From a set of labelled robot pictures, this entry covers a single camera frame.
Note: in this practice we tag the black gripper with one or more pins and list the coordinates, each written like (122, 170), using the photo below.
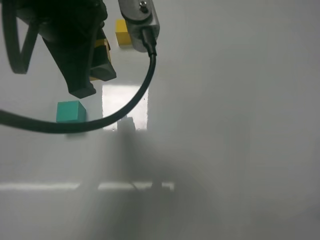
(57, 15)

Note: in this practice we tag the yellow template block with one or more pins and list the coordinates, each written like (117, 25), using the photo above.
(122, 34)

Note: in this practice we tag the green loose block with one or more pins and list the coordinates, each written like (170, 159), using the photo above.
(70, 112)

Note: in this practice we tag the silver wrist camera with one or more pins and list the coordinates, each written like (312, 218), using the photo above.
(139, 14)

